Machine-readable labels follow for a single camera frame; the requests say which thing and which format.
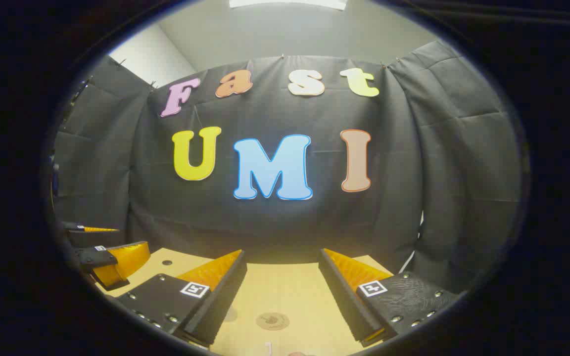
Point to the wooden desktop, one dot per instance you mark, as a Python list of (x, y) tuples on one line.
[(285, 291)]

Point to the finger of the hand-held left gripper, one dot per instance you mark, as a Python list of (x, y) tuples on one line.
[(79, 228), (92, 258)]

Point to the ceiling light panel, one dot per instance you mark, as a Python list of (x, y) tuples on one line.
[(285, 3)]

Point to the round wooden coaster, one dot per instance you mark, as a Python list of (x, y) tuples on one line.
[(272, 321)]

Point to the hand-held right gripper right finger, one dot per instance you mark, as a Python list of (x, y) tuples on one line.
[(349, 301)]

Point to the white toothbrush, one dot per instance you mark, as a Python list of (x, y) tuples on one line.
[(268, 348)]

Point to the black backdrop cloth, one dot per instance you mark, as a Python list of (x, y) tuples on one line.
[(413, 173)]

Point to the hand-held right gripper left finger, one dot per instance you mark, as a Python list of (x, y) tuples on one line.
[(215, 306)]

